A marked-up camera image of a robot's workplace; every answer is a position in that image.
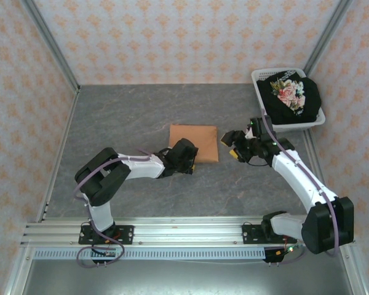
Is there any orange printed t-shirt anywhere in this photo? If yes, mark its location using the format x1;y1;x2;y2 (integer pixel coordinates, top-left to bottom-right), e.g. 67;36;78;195
168;124;220;164

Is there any black floral print t-shirt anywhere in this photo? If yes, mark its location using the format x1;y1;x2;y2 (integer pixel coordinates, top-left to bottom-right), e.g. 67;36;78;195
256;70;322;125

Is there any white plastic basket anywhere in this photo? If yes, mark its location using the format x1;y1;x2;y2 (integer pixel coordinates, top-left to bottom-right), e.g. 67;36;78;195
251;68;326;133

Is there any small circuit board with led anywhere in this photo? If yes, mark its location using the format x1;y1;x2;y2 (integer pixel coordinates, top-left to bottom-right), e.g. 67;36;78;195
276;244;305;256

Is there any steel sheet panel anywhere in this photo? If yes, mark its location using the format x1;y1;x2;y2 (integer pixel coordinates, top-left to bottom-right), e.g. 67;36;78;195
2;245;369;295

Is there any aluminium mounting rail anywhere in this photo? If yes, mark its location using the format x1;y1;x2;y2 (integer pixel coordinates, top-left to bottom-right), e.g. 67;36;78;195
20;221;356;247

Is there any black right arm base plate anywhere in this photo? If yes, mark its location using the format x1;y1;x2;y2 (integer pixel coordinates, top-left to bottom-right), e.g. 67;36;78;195
242;224;298;246

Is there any white slotted cable duct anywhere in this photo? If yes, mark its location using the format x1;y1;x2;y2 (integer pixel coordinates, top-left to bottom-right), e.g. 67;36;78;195
33;248;267;261

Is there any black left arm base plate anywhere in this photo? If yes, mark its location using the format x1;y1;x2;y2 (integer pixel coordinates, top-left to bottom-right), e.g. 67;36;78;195
78;225;135;246

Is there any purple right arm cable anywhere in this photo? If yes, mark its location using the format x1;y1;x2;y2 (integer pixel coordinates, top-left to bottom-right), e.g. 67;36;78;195
260;106;341;266

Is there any aluminium frame post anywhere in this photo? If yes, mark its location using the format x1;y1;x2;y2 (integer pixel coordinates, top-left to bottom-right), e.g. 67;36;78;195
20;0;81;95
303;0;355;81

